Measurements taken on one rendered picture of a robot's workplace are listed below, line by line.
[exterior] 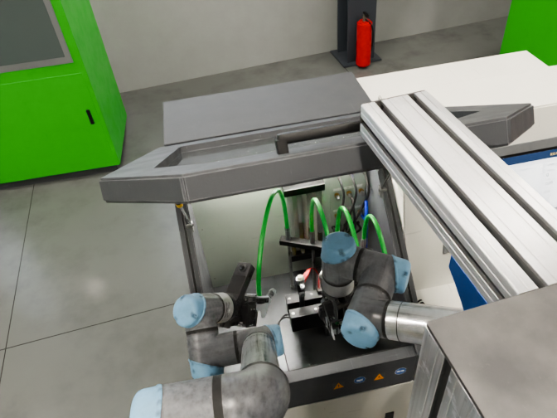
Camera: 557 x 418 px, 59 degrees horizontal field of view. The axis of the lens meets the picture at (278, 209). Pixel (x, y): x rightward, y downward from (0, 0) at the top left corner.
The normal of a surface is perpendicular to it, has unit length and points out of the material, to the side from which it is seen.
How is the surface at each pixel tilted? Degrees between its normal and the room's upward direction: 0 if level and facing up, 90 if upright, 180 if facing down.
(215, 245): 90
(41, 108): 90
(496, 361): 0
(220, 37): 90
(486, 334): 0
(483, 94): 0
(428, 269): 76
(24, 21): 90
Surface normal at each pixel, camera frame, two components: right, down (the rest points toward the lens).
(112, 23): 0.26, 0.62
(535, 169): 0.16, 0.45
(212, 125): -0.08, -0.74
